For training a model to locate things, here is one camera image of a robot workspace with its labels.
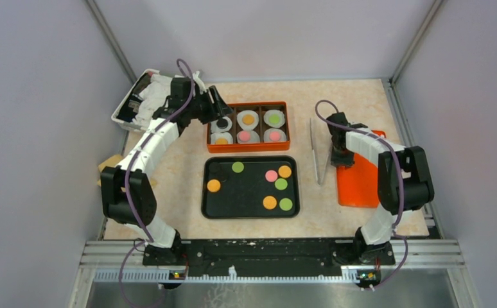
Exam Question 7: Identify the paper cup front middle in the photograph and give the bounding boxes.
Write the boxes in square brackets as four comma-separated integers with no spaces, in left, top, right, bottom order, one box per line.
[236,130,260,144]

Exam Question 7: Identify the paper cup back middle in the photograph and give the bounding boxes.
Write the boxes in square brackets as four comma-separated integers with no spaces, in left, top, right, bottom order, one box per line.
[236,110,259,130]

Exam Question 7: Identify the orange box lid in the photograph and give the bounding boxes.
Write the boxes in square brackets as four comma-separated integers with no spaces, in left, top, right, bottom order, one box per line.
[336,128,387,209]

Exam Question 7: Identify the paper cup front left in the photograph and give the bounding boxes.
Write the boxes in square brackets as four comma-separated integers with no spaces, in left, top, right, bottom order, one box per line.
[210,132,234,145]

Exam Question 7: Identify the green cookie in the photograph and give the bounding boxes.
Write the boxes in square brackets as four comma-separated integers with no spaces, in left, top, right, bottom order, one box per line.
[279,198,293,211]
[231,162,245,173]
[268,114,282,125]
[274,178,288,191]

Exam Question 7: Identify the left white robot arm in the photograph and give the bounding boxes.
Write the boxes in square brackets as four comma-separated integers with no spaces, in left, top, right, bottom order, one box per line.
[100,71,233,265]

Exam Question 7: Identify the paper cup back left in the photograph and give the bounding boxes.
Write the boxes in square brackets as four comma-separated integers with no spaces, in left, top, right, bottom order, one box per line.
[211,116,232,133]

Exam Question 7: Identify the orange cookie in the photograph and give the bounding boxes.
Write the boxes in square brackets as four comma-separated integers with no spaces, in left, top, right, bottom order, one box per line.
[206,179,222,193]
[242,114,255,126]
[215,137,229,144]
[262,196,277,210]
[277,166,292,178]

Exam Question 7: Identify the green cookie right middle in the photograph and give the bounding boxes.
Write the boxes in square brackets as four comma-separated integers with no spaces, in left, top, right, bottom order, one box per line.
[274,178,288,191]

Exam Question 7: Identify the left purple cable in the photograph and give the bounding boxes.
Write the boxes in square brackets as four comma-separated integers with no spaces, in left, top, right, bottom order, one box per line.
[118,58,196,308]

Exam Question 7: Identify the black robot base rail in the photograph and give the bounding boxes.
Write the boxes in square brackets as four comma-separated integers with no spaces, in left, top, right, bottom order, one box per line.
[142,236,396,290]

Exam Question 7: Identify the white plastic basket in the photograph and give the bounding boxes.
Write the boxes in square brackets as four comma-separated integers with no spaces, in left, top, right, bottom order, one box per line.
[111,69,162,132]

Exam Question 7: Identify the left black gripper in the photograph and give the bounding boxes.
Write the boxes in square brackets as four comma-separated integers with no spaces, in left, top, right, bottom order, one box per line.
[186,85,233,124]

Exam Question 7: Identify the black cookie tray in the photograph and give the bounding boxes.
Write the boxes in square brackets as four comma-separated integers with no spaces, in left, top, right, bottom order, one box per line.
[201,155,301,219]

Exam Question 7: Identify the yellow sponge cloth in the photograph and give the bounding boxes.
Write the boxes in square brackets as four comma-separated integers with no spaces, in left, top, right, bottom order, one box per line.
[97,154,157,188]

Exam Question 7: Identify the black cookie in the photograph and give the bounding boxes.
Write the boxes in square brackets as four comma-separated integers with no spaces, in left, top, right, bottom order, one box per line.
[216,119,229,130]
[216,173,229,183]

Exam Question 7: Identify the paper cup back right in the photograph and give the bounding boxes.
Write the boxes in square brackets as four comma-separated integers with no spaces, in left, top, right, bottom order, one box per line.
[263,110,286,128]

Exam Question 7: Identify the orange cookie box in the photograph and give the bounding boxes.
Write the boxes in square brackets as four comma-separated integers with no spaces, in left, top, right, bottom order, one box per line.
[206,101,291,153]

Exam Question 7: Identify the green cookie bottom right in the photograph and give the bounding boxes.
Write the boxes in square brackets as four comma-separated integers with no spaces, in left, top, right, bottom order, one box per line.
[279,198,293,211]

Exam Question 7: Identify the green cookie top left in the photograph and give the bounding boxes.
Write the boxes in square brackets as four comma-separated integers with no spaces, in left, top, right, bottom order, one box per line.
[231,162,245,173]

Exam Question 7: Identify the pink cookie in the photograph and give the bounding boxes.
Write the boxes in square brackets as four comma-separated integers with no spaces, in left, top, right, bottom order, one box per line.
[237,130,251,143]
[269,131,282,142]
[265,170,279,183]

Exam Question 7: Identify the metal tongs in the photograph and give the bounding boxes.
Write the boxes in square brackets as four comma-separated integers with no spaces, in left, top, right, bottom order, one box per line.
[309,118,331,186]

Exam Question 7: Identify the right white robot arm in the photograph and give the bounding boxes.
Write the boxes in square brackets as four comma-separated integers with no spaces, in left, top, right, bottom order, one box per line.
[325,112,435,264]

